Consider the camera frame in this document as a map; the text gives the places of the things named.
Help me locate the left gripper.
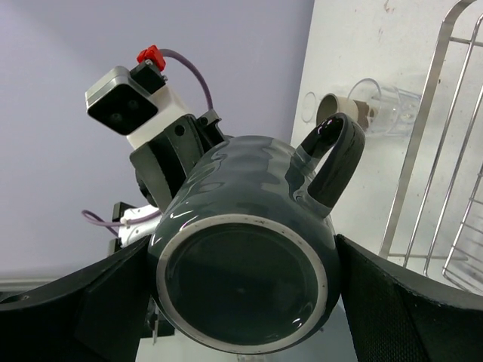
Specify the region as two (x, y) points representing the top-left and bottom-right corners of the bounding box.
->
(130, 109), (229, 207)

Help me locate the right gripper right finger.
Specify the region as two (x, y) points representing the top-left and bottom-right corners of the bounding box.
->
(336, 235), (482, 362)

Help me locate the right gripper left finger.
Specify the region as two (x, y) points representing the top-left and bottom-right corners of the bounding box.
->
(1, 239), (149, 361)

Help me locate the dark grey mug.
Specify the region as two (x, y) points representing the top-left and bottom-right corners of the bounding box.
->
(148, 113), (365, 354)

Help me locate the cream cup with brown band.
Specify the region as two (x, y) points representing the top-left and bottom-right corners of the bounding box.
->
(315, 94), (378, 131)

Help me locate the large clear glass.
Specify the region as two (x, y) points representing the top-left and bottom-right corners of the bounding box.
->
(348, 78), (421, 137)

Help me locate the small clear glass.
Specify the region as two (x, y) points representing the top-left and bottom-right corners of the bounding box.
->
(301, 91), (320, 124)

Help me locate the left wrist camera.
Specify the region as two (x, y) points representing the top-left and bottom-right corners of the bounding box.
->
(85, 45), (198, 149)

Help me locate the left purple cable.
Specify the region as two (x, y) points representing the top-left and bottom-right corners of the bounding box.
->
(81, 48), (214, 237)

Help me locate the wire dish rack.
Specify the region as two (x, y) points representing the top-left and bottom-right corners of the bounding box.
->
(380, 1), (482, 294)

